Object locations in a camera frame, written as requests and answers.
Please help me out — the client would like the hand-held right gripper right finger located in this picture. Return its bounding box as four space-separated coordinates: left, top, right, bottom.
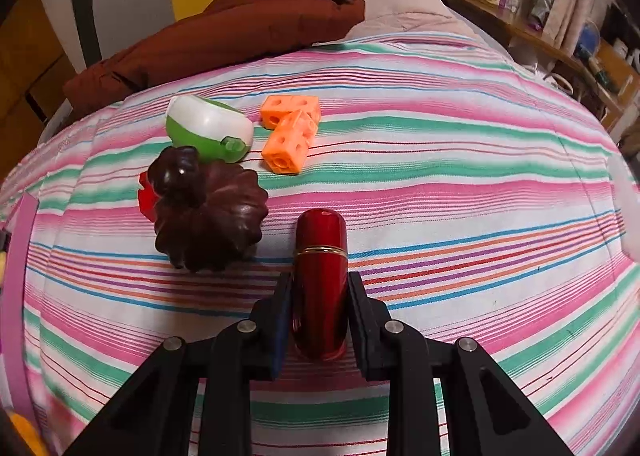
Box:
347 272 576 456

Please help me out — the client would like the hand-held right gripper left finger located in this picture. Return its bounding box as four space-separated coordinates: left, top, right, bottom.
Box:
62 272 293 456

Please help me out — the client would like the red lipstick tube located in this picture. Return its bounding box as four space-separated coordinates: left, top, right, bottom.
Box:
291 209 349 361

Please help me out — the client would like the dark brown flower-shaped toy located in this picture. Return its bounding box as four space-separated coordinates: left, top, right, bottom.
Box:
150 146 269 273

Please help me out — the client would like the red plastic toy piece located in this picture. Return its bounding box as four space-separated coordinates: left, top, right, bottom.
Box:
137 171 161 223

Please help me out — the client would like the green white plug-in device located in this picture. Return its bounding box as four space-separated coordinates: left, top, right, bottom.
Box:
165 94 254 164

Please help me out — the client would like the pink-edged white tray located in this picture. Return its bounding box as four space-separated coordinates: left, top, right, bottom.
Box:
0 193 41 437

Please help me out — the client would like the yellow oval soap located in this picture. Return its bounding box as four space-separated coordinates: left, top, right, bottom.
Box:
7 413 48 456

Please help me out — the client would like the brown quilted jacket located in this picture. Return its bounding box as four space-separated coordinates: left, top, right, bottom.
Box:
62 0 366 117

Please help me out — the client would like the pale pink quilt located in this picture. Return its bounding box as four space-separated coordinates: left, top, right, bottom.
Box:
345 0 506 44

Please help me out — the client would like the wooden bedside shelf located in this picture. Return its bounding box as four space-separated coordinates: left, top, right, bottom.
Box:
427 0 626 137

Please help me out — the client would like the wooden wardrobe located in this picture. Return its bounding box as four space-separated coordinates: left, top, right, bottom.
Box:
0 0 76 137

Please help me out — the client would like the black rolled mat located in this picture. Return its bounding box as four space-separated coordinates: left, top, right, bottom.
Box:
70 0 105 69

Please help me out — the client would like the small blue fan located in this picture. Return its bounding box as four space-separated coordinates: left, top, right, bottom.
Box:
574 20 602 60

